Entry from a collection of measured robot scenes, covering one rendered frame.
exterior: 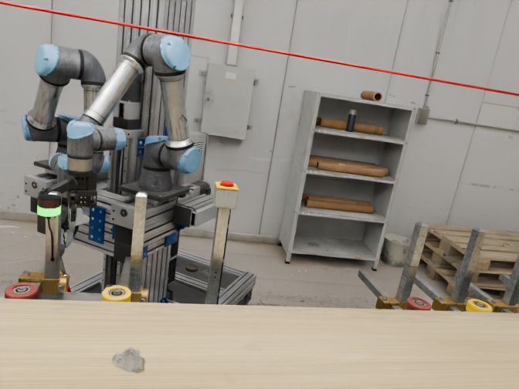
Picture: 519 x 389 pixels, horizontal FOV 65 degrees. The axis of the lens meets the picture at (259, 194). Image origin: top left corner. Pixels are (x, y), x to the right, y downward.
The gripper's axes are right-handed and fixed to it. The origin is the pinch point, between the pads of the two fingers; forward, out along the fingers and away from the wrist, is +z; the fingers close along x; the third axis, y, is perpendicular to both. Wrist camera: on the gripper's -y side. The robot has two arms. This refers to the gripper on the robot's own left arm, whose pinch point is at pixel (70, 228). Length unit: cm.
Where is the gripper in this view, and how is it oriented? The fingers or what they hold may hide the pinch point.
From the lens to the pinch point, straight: 149.3
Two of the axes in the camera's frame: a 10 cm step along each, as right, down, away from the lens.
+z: -1.5, 9.5, 2.6
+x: -5.2, -3.0, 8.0
